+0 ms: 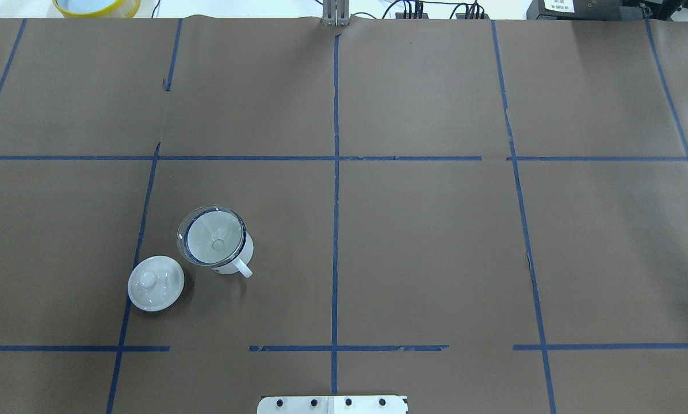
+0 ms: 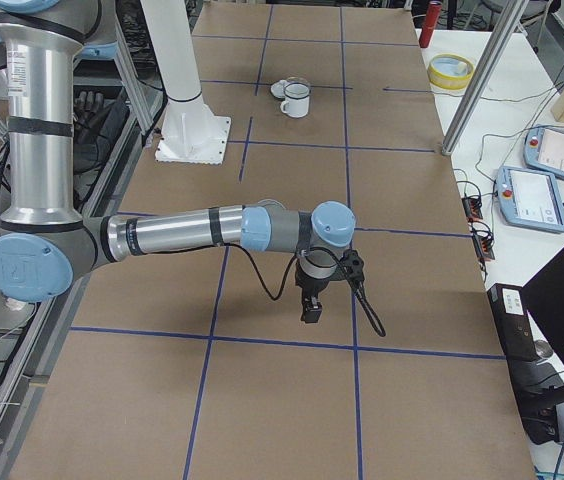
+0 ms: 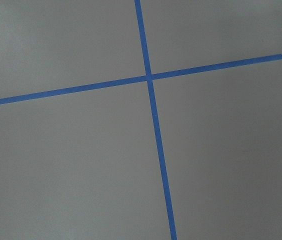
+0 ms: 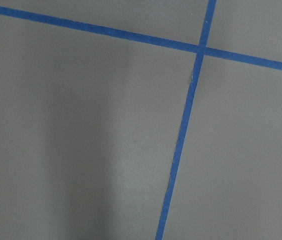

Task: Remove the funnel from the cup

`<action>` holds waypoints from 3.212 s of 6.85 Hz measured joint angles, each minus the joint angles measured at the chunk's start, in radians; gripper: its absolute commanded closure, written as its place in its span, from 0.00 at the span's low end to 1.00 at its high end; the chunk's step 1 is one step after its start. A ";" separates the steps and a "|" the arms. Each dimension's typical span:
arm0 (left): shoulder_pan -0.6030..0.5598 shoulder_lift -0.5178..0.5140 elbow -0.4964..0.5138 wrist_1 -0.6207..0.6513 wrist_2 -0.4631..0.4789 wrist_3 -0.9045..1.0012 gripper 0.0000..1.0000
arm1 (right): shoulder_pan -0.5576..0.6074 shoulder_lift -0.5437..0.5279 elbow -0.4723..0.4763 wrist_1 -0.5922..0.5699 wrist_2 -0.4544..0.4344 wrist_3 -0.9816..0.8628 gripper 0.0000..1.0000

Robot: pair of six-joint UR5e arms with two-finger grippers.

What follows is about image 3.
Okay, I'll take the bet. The blue tape line lengthwise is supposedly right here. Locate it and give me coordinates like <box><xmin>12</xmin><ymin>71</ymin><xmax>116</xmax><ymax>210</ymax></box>
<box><xmin>134</xmin><ymin>0</ymin><xmax>178</xmax><ymax>240</ymax></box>

